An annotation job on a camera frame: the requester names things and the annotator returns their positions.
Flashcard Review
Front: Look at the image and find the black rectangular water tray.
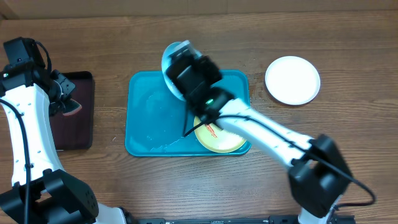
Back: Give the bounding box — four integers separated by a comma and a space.
50, 71, 95, 151

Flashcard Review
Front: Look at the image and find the white plate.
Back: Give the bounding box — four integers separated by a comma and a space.
264, 56, 321, 106

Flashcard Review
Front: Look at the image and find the green rimmed yellow plate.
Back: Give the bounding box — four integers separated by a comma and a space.
194, 123, 246, 153

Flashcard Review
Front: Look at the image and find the teal plastic serving tray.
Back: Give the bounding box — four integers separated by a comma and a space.
124, 69, 252, 157

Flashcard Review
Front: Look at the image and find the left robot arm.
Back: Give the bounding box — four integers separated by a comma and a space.
1, 37, 135, 223

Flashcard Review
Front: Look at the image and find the light blue plate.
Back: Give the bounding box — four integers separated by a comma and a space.
161, 40, 202, 101

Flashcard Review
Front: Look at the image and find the pink and green sponge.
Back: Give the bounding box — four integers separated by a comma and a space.
62, 99, 82, 116

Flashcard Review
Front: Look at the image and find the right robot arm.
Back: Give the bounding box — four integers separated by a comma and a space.
162, 46, 352, 223

